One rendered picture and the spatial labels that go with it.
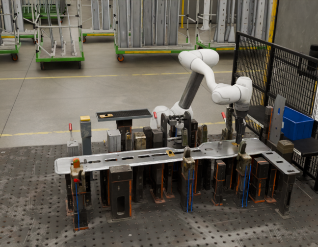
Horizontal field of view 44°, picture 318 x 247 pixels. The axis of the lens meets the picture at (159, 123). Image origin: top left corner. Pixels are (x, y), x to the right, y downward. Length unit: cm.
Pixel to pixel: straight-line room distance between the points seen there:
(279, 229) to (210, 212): 41
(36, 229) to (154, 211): 69
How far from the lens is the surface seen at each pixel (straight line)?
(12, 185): 287
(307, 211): 266
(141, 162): 237
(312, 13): 459
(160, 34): 963
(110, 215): 243
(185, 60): 283
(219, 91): 235
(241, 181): 251
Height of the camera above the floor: 210
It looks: 22 degrees down
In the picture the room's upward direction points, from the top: 1 degrees clockwise
